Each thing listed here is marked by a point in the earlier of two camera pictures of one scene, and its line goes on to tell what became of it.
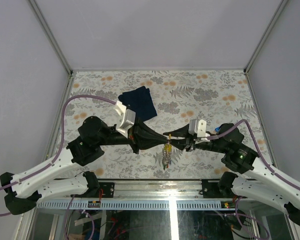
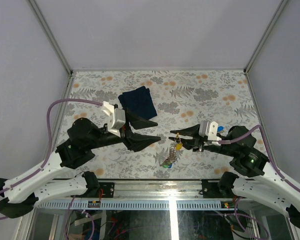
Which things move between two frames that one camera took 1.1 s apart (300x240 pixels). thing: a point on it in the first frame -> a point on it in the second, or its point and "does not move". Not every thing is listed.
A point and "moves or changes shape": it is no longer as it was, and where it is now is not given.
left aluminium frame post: (51, 36) does not move
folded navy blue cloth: (140, 100) does not move
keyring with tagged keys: (167, 151) moves or changes shape
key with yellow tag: (168, 147) moves or changes shape
